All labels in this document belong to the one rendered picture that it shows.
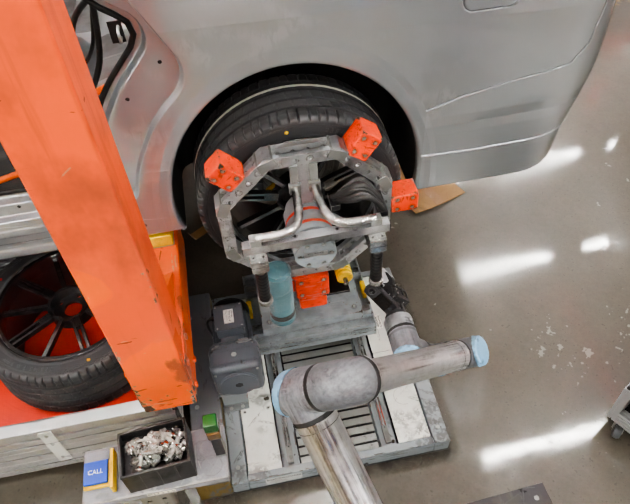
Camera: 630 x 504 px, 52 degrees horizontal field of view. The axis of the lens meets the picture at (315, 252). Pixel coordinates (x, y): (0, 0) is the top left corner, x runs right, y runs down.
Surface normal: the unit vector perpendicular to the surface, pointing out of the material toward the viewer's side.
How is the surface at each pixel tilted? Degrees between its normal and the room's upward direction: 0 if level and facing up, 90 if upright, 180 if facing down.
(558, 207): 0
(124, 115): 90
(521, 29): 90
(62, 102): 90
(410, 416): 0
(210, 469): 0
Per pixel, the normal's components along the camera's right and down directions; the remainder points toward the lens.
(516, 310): -0.04, -0.65
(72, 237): 0.19, 0.74
